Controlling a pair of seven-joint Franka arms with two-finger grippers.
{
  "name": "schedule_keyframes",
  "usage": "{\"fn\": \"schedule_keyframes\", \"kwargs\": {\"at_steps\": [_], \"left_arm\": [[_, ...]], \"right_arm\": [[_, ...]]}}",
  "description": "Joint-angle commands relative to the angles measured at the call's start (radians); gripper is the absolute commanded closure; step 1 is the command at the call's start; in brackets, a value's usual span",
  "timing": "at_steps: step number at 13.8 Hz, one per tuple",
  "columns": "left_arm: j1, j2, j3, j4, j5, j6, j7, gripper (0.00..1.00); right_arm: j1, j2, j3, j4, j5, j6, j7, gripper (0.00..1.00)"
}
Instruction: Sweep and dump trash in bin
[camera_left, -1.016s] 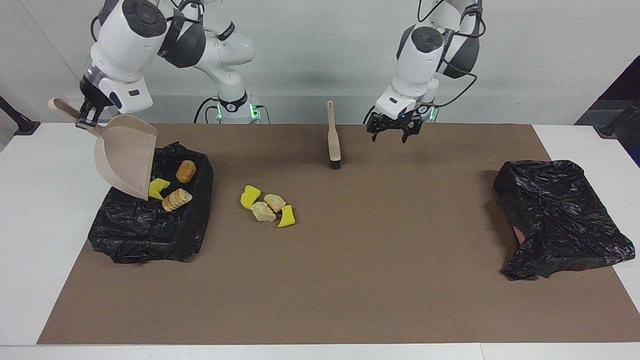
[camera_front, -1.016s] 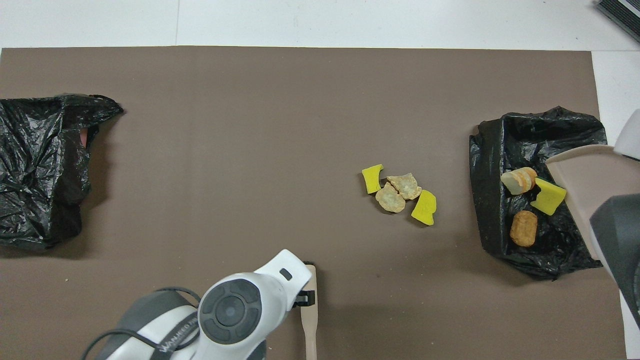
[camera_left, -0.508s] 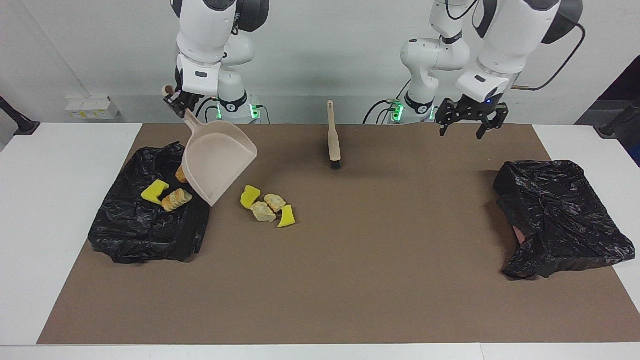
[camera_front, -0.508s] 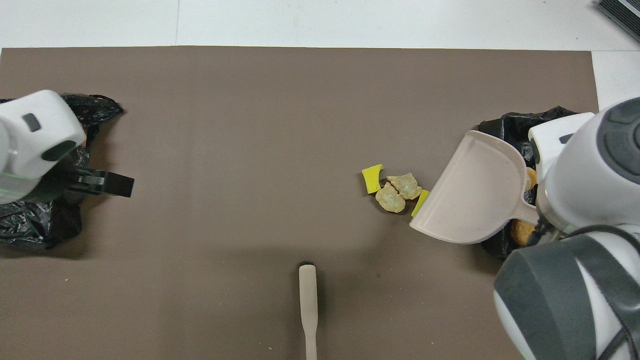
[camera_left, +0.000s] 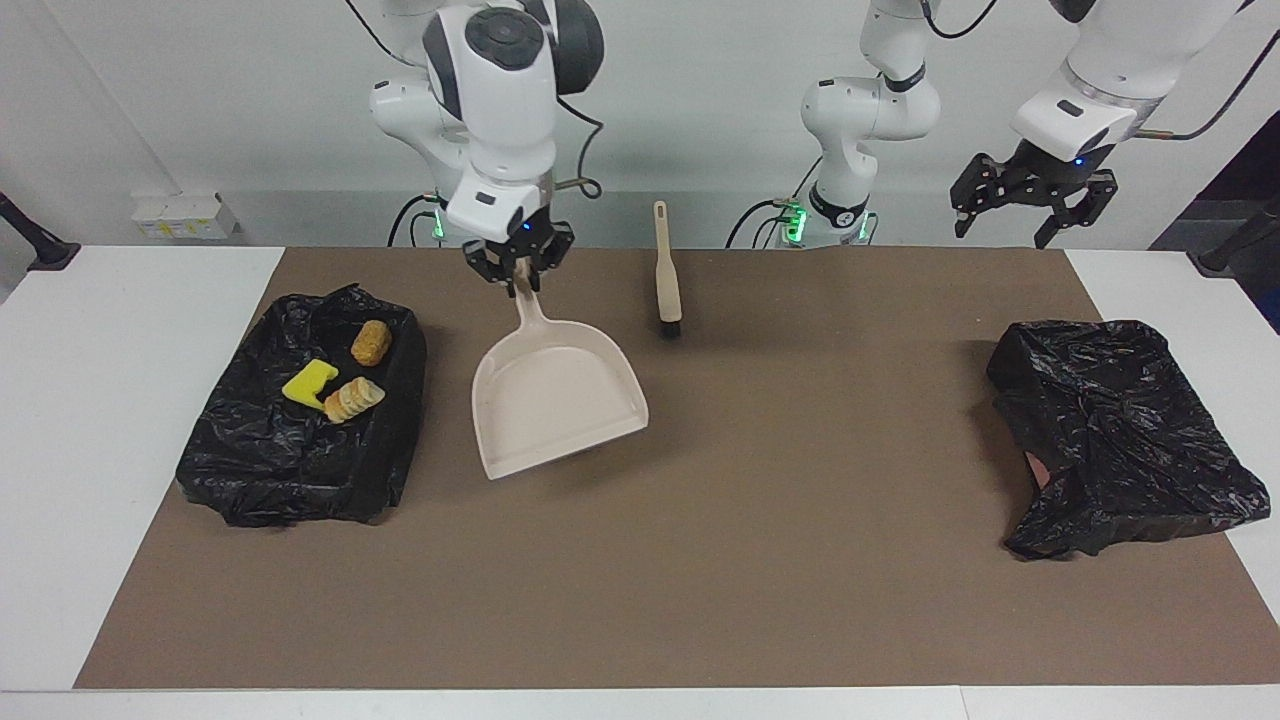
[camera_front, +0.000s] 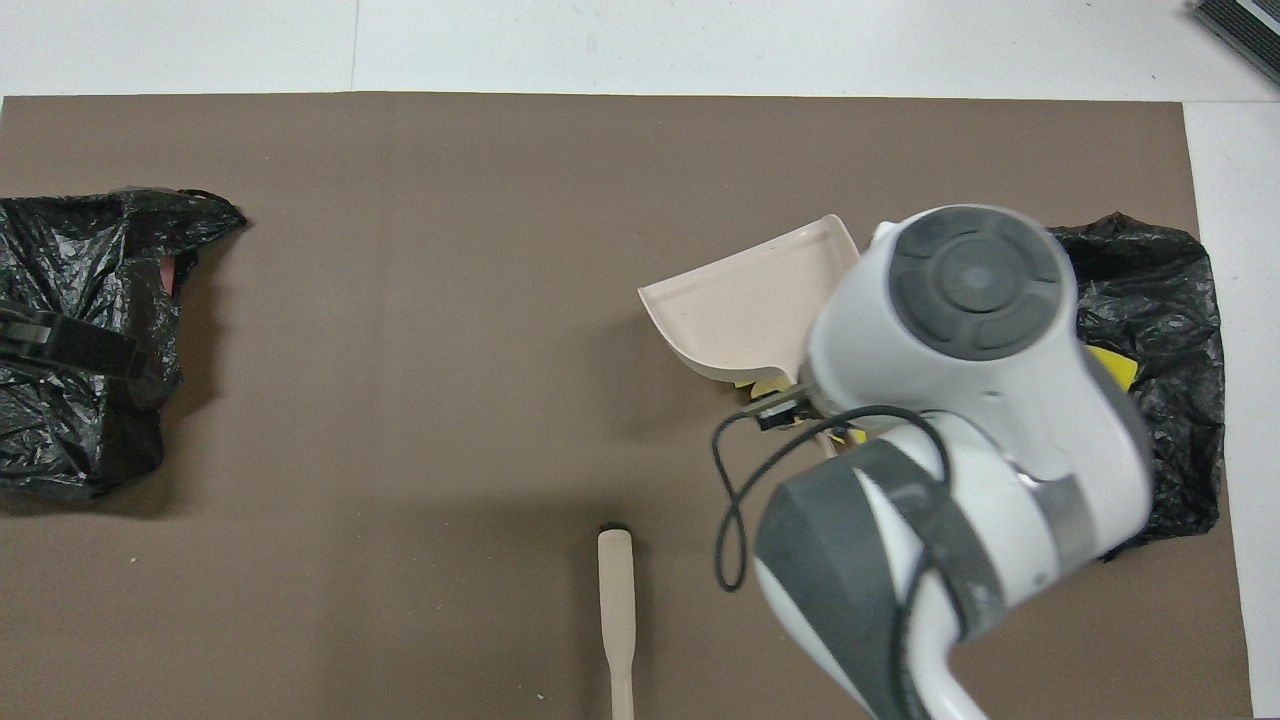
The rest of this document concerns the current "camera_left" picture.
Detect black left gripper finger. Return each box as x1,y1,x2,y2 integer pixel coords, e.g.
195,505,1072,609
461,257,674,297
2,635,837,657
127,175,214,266
1034,184,1120,250
950,156,1002,239

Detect beige hand brush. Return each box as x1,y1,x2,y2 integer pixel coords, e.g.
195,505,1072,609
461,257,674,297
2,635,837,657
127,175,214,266
653,200,684,338

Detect beige plastic dustpan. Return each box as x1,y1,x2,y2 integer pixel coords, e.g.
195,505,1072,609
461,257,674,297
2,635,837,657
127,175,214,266
470,265,649,481

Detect orange-brown sponge lump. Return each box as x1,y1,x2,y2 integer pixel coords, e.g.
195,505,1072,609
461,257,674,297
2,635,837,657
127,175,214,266
350,320,393,368

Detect pale beige foam chunk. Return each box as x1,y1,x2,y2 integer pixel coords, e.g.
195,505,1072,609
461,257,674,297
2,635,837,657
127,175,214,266
322,377,386,424

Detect yellow sponge piece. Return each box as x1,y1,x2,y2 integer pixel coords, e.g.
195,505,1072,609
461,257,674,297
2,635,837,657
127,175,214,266
282,358,341,412

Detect bin lined with black bag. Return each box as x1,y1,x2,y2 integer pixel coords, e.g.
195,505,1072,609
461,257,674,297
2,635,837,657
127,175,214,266
176,285,429,528
987,320,1271,561

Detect black stand leg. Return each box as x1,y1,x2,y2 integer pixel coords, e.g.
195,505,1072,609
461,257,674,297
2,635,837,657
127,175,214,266
0,190,81,271
1188,195,1280,277

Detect brown table mat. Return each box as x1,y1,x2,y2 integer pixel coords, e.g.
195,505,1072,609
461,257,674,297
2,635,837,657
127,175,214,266
75,247,1280,691

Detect black base cable bundle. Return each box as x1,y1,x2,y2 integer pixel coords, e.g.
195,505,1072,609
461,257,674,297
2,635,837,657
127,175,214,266
387,193,446,248
725,198,803,249

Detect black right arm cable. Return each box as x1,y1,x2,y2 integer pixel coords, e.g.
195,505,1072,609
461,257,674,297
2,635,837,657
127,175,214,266
545,95,607,201

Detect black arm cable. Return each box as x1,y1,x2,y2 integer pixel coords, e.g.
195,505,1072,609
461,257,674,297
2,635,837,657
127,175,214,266
1140,30,1280,141
545,95,607,201

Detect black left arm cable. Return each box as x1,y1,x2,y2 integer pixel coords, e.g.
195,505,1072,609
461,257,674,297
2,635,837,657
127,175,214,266
1140,30,1280,141

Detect white box on wall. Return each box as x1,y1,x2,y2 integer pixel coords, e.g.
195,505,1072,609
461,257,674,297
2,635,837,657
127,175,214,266
130,192,241,241

